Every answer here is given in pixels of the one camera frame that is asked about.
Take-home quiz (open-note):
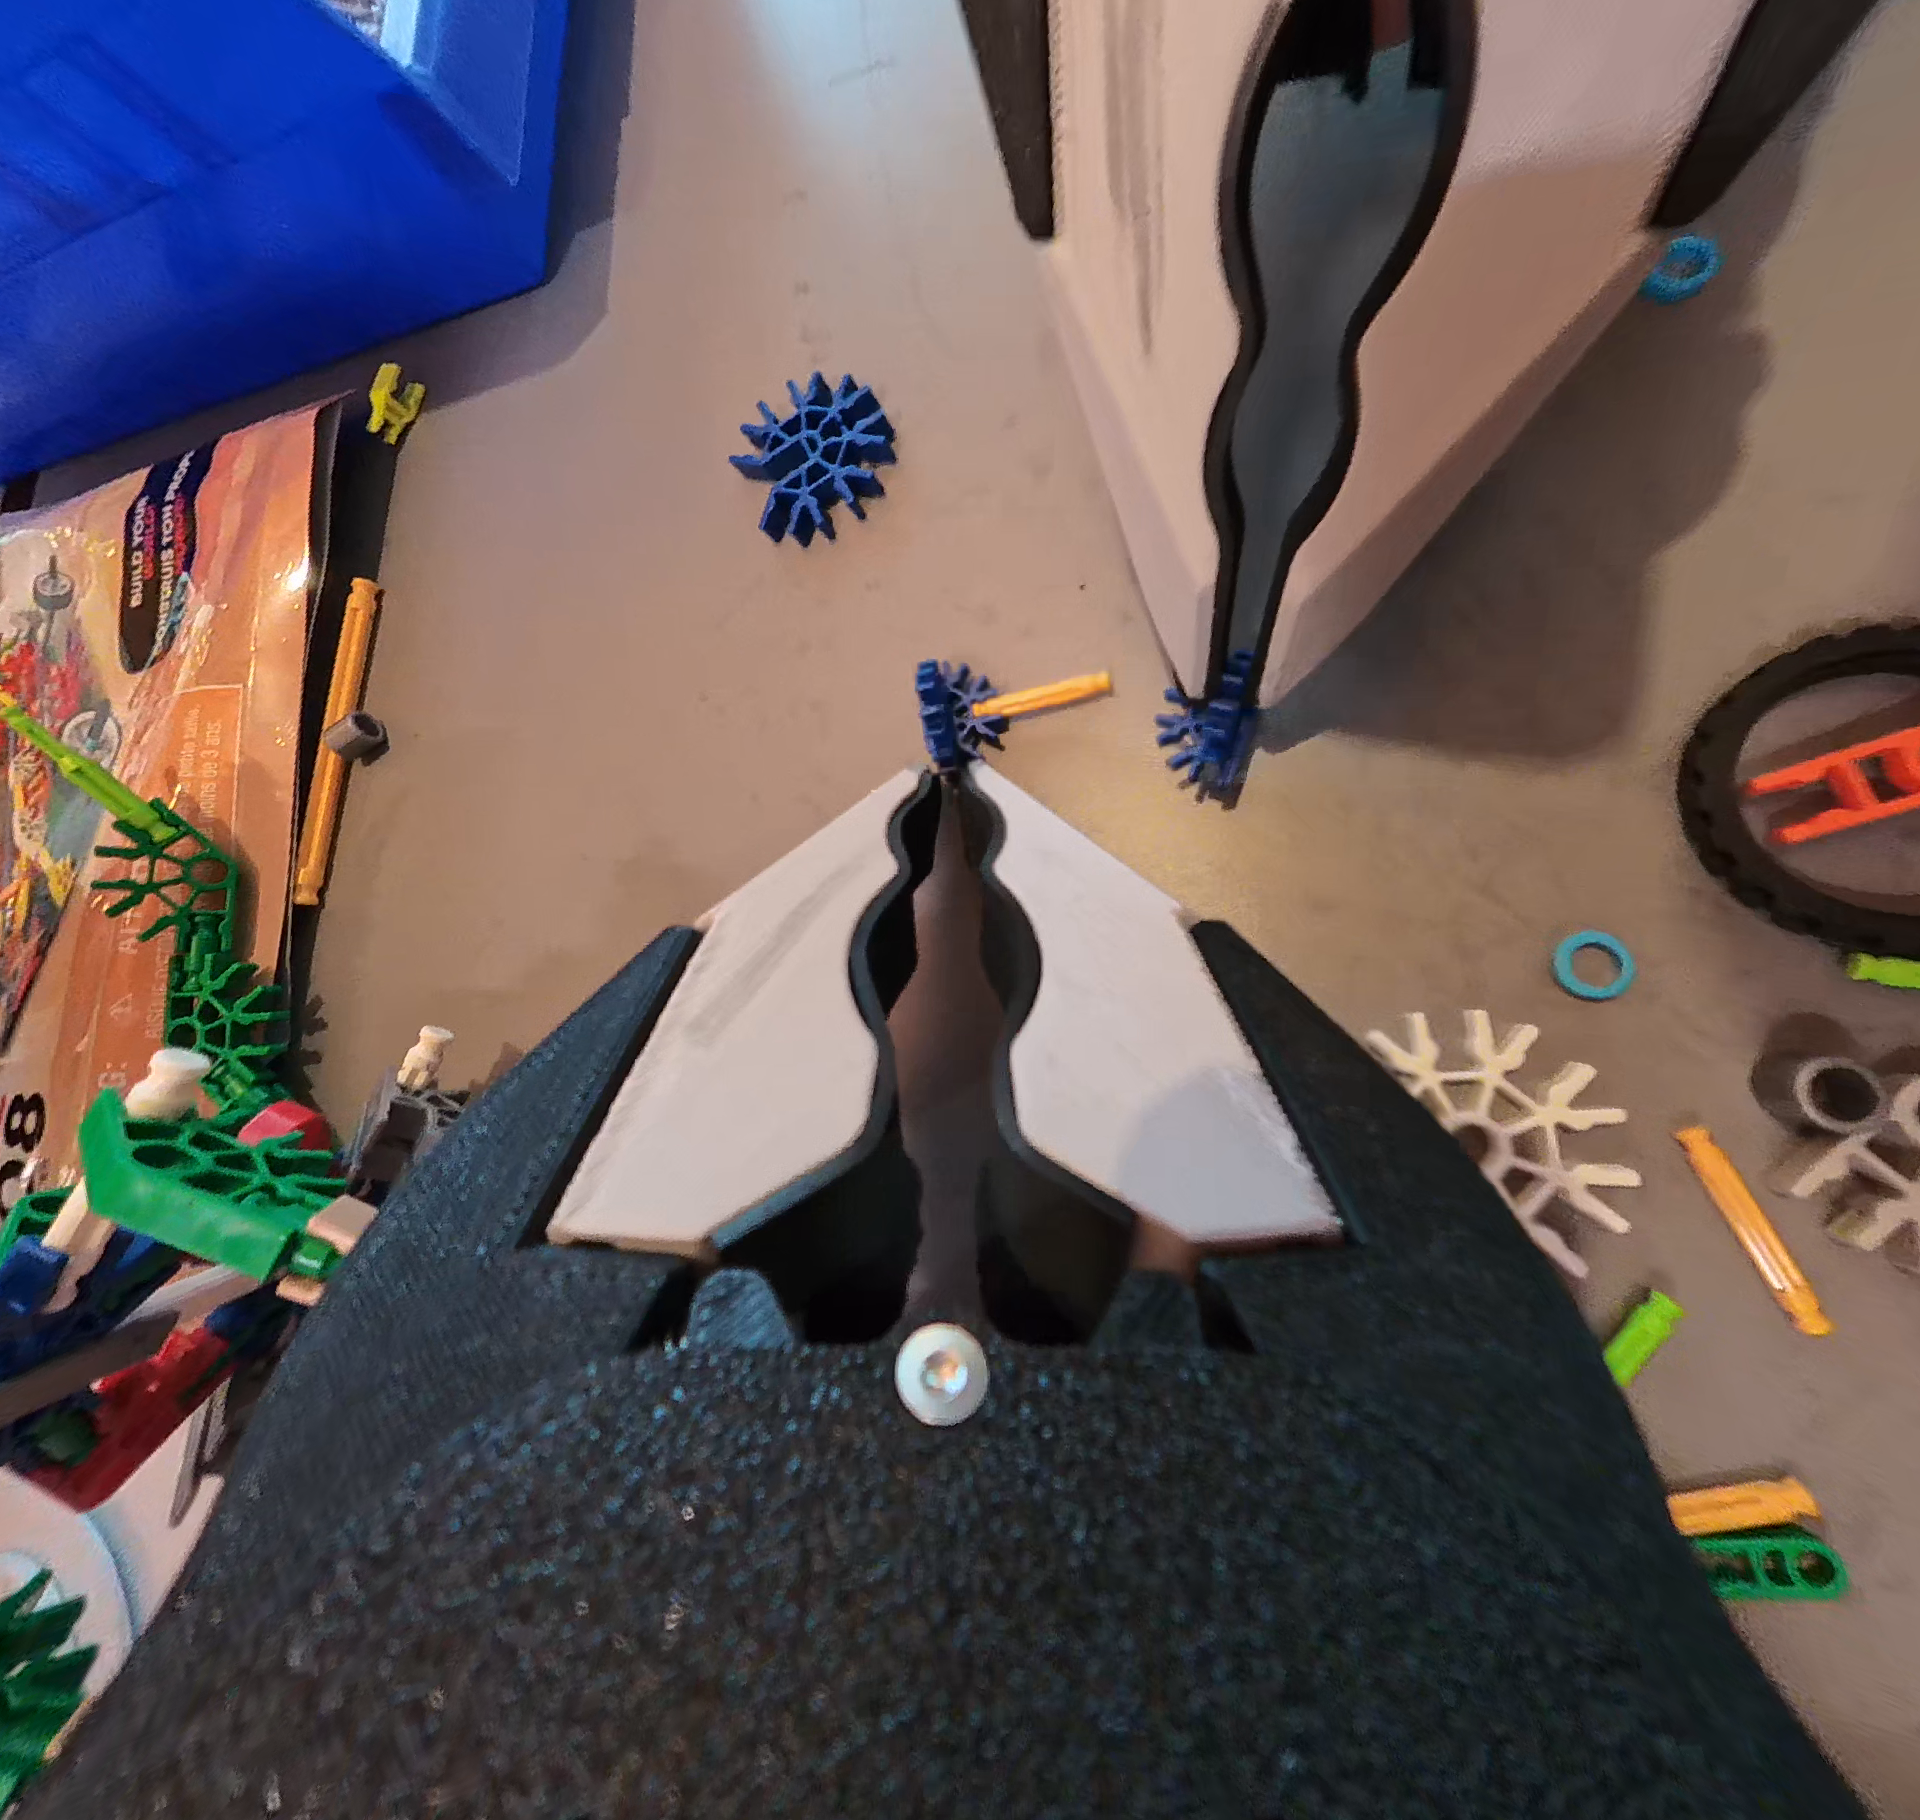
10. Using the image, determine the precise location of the orange toy connector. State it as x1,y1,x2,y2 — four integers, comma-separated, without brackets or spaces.
1743,722,1920,847

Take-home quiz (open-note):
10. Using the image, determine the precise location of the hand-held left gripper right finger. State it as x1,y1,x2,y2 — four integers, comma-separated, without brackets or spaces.
948,762,1347,1274

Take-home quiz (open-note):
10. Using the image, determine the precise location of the light grey toy connector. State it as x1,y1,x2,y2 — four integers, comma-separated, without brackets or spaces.
1771,1071,1920,1257

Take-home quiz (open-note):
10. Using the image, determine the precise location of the dark grey toy spool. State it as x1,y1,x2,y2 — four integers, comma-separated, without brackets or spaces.
1752,1048,1899,1162

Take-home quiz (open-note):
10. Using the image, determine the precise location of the blue plastic bin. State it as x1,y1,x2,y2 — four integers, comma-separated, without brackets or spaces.
0,0,640,479

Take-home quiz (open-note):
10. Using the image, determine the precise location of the short yellow toy rod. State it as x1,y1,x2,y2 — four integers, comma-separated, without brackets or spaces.
972,672,1115,722

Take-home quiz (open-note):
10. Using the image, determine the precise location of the large blue snowflake connector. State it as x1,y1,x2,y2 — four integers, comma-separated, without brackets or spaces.
729,373,897,547

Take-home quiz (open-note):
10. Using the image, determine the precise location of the green toy connector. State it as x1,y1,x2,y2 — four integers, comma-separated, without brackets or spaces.
1692,1528,1851,1603

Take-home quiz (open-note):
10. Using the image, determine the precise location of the white snowflake connector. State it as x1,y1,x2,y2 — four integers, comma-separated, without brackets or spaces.
1365,1009,1640,1274

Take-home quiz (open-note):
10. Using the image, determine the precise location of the colourful toy construction model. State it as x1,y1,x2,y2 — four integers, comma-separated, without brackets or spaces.
0,702,466,1515

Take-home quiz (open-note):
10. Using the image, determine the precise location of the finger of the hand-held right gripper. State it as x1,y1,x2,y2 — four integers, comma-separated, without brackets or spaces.
1251,0,1809,710
1040,0,1329,696

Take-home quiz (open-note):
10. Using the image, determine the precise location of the black toy tyre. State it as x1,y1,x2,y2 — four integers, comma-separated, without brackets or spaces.
1675,622,1920,960

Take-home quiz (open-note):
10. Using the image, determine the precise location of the small blue toy connector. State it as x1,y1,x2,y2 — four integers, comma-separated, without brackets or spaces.
1155,649,1262,806
915,656,1010,771

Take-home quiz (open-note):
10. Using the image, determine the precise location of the short lime green rod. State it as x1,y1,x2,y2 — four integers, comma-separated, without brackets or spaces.
1603,1289,1686,1387

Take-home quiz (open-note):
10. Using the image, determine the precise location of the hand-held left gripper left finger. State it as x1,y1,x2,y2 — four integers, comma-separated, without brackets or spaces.
545,768,944,1262

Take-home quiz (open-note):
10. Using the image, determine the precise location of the green snowflake connector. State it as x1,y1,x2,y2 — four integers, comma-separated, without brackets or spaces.
0,1571,98,1770

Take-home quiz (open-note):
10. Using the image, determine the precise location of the orange instruction booklet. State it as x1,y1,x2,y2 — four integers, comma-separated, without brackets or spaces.
0,399,395,1688

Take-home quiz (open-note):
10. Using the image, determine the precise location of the long yellow toy rod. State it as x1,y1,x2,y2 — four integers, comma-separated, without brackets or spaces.
292,579,385,907

